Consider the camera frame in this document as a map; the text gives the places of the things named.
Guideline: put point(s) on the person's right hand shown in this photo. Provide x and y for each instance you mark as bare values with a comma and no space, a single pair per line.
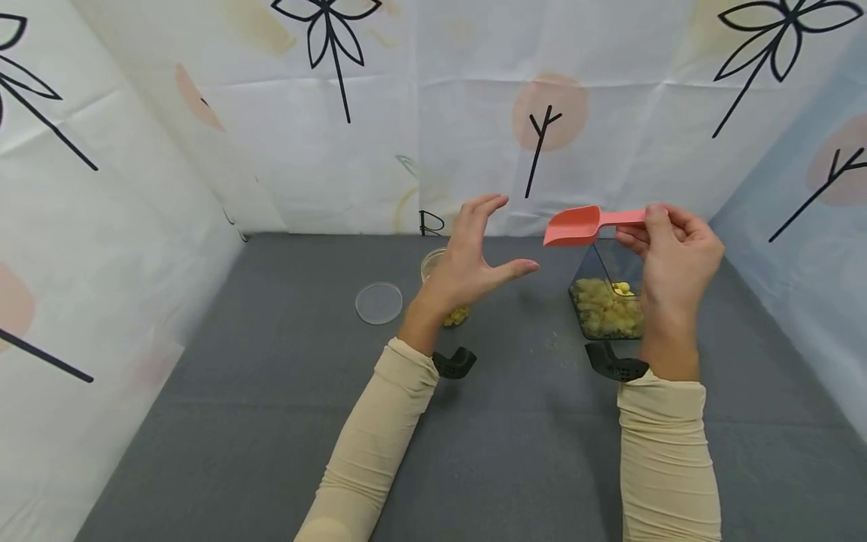
681,271

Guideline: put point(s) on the person's left hand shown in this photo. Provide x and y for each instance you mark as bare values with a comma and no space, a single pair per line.
460,263

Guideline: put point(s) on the pink plastic scoop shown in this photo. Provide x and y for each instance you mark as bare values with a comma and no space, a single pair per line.
576,224

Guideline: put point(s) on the person's left forearm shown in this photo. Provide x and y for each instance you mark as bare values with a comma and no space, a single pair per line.
379,436

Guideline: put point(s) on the person's right forearm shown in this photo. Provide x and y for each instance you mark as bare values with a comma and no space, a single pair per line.
667,444

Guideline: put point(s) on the small clear round jar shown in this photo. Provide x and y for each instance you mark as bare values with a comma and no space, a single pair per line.
440,278

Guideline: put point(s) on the clear dark plastic container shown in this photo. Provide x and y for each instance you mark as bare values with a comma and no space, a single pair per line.
606,293

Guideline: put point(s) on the pile of yellow kernels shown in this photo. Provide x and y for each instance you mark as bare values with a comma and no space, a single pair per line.
609,310

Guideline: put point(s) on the clear round lid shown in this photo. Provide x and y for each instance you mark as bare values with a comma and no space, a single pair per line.
378,303

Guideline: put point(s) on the black wrist band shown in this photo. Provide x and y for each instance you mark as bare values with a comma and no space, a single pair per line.
454,363
613,363

